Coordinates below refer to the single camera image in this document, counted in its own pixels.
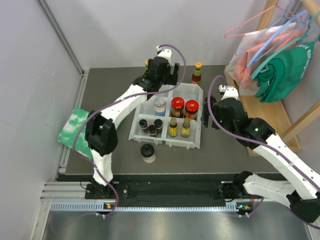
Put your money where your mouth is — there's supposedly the blue hanger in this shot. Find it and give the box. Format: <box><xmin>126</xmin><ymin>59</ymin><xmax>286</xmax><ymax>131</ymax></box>
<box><xmin>234</xmin><ymin>10</ymin><xmax>309</xmax><ymax>67</ymax></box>

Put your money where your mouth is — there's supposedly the left orange cap sauce bottle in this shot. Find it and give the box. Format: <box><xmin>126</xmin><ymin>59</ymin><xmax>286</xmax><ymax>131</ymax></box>
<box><xmin>144</xmin><ymin>59</ymin><xmax>149</xmax><ymax>69</ymax></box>

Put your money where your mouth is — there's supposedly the left white organizer tray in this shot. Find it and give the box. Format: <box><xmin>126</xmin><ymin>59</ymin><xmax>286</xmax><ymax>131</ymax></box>
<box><xmin>128</xmin><ymin>91</ymin><xmax>173</xmax><ymax>145</ymax></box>

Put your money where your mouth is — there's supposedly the green white cloth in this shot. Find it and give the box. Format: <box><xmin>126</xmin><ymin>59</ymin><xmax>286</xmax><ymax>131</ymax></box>
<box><xmin>57</xmin><ymin>106</ymin><xmax>121</xmax><ymax>161</ymax></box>

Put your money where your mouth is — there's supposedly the black cap pepper bottle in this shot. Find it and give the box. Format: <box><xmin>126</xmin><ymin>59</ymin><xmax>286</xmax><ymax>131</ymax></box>
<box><xmin>148</xmin><ymin>124</ymin><xmax>158</xmax><ymax>137</ymax></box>
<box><xmin>138</xmin><ymin>119</ymin><xmax>149</xmax><ymax>134</ymax></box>

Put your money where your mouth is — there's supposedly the wooden clothes rack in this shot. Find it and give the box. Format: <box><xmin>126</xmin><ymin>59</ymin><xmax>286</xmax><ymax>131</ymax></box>
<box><xmin>223</xmin><ymin>0</ymin><xmax>320</xmax><ymax>157</ymax></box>

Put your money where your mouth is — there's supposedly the pink white garment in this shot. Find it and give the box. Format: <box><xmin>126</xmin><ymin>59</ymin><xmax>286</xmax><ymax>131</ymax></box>
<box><xmin>226</xmin><ymin>22</ymin><xmax>303</xmax><ymax>96</ymax></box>

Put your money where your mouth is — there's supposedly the right orange cap sauce bottle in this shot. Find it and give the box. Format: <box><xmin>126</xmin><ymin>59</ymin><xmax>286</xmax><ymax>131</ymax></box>
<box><xmin>191</xmin><ymin>62</ymin><xmax>202</xmax><ymax>84</ymax></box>

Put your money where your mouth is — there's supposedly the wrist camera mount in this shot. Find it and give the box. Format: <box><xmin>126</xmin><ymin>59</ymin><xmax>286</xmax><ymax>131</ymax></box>
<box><xmin>218</xmin><ymin>84</ymin><xmax>239</xmax><ymax>100</ymax></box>
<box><xmin>156</xmin><ymin>46</ymin><xmax>172</xmax><ymax>65</ymax></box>

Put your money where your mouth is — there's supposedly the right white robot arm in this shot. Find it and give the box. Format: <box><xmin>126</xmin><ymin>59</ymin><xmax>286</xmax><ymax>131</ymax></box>
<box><xmin>202</xmin><ymin>96</ymin><xmax>320</xmax><ymax>224</ymax></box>

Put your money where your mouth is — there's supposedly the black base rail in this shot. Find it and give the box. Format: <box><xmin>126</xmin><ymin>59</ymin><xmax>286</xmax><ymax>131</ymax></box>
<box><xmin>85</xmin><ymin>173</ymin><xmax>254</xmax><ymax>208</ymax></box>

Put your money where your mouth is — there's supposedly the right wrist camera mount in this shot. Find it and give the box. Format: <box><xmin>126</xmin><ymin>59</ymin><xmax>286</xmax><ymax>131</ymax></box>
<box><xmin>218</xmin><ymin>84</ymin><xmax>239</xmax><ymax>100</ymax></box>

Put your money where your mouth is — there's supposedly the green garment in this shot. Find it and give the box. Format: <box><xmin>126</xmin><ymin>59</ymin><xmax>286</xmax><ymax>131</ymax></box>
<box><xmin>254</xmin><ymin>41</ymin><xmax>315</xmax><ymax>103</ymax></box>

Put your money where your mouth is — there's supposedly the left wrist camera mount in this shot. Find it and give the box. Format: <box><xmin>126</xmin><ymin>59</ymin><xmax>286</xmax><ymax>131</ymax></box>
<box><xmin>156</xmin><ymin>46</ymin><xmax>172</xmax><ymax>65</ymax></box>

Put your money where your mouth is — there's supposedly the right white organizer tray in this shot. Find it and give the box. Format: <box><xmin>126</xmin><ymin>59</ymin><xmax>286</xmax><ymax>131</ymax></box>
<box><xmin>163</xmin><ymin>83</ymin><xmax>204</xmax><ymax>149</ymax></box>

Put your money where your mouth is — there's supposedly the white organizer tray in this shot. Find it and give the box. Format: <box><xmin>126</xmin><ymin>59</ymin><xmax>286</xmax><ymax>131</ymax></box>
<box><xmin>128</xmin><ymin>91</ymin><xmax>173</xmax><ymax>145</ymax></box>
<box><xmin>163</xmin><ymin>83</ymin><xmax>204</xmax><ymax>149</ymax></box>

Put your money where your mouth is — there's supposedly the orange cap sauce bottle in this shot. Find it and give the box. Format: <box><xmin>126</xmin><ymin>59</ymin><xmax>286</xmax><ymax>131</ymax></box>
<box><xmin>144</xmin><ymin>59</ymin><xmax>149</xmax><ymax>69</ymax></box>
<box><xmin>191</xmin><ymin>62</ymin><xmax>202</xmax><ymax>84</ymax></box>

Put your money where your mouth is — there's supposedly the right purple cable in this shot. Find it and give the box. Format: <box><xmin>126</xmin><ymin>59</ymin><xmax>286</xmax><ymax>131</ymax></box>
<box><xmin>207</xmin><ymin>74</ymin><xmax>320</xmax><ymax>230</ymax></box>

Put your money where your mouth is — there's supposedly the silver lid salt jar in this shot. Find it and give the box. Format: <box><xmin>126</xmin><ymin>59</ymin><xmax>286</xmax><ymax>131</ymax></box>
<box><xmin>153</xmin><ymin>97</ymin><xmax>166</xmax><ymax>117</ymax></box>

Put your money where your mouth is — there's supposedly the teal hanger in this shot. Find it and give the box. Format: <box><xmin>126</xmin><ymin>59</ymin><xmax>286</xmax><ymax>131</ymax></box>
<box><xmin>251</xmin><ymin>12</ymin><xmax>320</xmax><ymax>79</ymax></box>

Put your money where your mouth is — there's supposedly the yellow label brown bottle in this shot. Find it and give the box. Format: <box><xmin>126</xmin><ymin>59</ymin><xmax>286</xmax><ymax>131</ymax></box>
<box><xmin>181</xmin><ymin>117</ymin><xmax>191</xmax><ymax>138</ymax></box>
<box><xmin>169</xmin><ymin>117</ymin><xmax>178</xmax><ymax>137</ymax></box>

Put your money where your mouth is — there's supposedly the red lid sauce jar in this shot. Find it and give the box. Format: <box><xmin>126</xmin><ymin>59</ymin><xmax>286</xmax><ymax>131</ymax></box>
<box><xmin>171</xmin><ymin>97</ymin><xmax>185</xmax><ymax>118</ymax></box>
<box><xmin>184</xmin><ymin>99</ymin><xmax>199</xmax><ymax>120</ymax></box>

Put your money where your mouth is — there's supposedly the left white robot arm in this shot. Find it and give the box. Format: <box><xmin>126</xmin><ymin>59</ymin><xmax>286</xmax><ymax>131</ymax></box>
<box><xmin>85</xmin><ymin>56</ymin><xmax>180</xmax><ymax>199</ymax></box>

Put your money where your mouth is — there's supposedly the small black cap spice bottle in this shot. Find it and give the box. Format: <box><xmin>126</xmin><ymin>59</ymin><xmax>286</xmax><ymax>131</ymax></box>
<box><xmin>154</xmin><ymin>118</ymin><xmax>163</xmax><ymax>137</ymax></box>

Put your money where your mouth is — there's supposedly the pink hanger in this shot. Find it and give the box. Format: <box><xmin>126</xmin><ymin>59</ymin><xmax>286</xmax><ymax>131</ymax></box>
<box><xmin>223</xmin><ymin>0</ymin><xmax>298</xmax><ymax>39</ymax></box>

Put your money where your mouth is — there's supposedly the black lid shaker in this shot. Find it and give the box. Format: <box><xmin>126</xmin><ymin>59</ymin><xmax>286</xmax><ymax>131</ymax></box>
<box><xmin>140</xmin><ymin>143</ymin><xmax>156</xmax><ymax>164</ymax></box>

